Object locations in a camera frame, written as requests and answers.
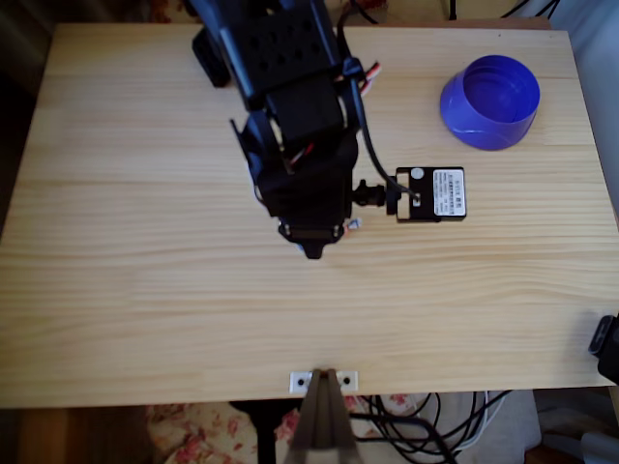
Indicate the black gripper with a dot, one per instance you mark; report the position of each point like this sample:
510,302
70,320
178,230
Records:
311,236

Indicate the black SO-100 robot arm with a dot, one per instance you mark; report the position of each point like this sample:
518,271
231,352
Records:
290,48

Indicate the purple plastic bowl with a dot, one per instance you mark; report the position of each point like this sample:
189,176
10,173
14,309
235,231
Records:
483,130

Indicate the black stand base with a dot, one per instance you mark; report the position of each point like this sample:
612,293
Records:
266,435

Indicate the floral patterned cloth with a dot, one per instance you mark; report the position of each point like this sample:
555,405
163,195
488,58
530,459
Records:
203,435

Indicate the white cushion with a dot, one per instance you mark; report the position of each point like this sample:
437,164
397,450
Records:
512,425

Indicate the black webcam on gripper mount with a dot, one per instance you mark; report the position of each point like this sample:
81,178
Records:
425,193

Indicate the white metal bracket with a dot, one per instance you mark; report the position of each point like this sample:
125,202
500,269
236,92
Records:
296,382

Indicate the grey camera stand pole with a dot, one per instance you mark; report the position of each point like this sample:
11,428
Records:
321,425

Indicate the black side camera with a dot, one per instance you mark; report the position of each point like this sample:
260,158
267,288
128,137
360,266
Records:
609,348

